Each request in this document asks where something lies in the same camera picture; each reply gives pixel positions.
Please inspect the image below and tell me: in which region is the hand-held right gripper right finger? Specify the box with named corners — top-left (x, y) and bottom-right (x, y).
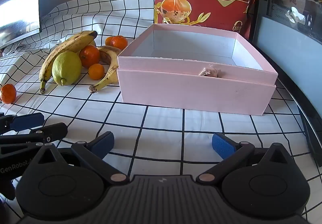
top-left (196, 133), bottom-right (298, 185)

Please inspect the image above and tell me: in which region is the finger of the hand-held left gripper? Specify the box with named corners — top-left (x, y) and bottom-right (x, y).
top-left (0, 122), bottom-right (68, 156)
top-left (0, 113), bottom-right (45, 132)

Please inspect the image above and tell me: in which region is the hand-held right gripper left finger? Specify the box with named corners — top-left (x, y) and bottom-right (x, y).
top-left (33, 131), bottom-right (129, 185)

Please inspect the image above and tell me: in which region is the small orange tangerine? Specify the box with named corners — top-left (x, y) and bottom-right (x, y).
top-left (88, 63), bottom-right (105, 80)
top-left (0, 84), bottom-right (17, 104)

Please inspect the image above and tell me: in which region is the pink cardboard box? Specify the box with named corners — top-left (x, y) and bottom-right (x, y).
top-left (117, 23), bottom-right (278, 117)

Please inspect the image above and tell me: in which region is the yellow-green lemon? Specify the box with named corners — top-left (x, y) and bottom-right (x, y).
top-left (52, 51), bottom-right (82, 86)

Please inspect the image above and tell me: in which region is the large yellow banana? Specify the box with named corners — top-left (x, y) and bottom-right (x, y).
top-left (39, 31), bottom-right (98, 94)

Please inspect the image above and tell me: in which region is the large orange tangerine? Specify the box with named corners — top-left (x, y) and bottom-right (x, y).
top-left (79, 45), bottom-right (101, 68)

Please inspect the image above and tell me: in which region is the small spotted banana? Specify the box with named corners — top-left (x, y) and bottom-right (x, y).
top-left (89, 46), bottom-right (123, 93)

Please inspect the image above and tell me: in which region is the checked white tablecloth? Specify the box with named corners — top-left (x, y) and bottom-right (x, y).
top-left (0, 0), bottom-right (322, 224)

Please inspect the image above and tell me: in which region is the glass-sided computer case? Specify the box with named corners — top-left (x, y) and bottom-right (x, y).
top-left (252, 0), bottom-right (322, 161)

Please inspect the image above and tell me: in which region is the red snack bag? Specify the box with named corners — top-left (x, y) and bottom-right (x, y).
top-left (153, 0), bottom-right (262, 41)

